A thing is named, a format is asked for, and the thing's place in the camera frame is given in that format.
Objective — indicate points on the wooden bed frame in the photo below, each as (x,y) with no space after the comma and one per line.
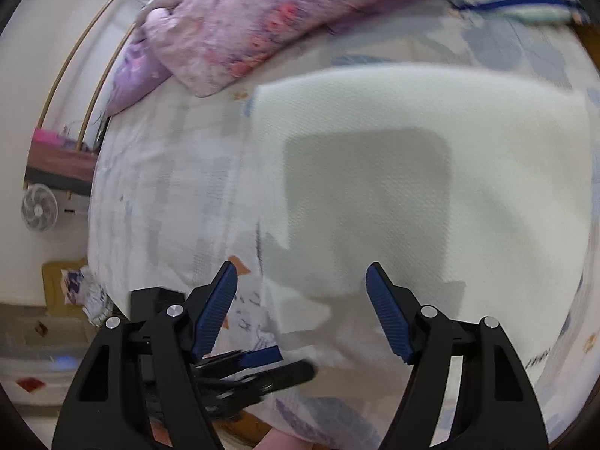
(243,431)

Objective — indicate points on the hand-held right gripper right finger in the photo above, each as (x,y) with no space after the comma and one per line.
(389,314)

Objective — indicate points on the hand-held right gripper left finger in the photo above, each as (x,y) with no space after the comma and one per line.
(215,309)

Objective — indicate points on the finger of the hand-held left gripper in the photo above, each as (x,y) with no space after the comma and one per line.
(281,375)
(258,356)

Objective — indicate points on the clear storage box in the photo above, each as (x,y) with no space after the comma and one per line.
(37,347)

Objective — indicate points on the purple floral quilt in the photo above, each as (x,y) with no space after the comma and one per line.
(258,33)

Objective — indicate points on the white snap-button jacket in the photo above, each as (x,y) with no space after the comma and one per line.
(492,197)

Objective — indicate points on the person's pink pants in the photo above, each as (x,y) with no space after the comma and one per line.
(279,443)

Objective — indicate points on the yellow box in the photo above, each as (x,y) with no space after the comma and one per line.
(51,281)

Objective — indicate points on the white floor fan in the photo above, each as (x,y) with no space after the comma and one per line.
(40,208)

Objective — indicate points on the crumpled printed bag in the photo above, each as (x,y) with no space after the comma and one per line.
(89,295)

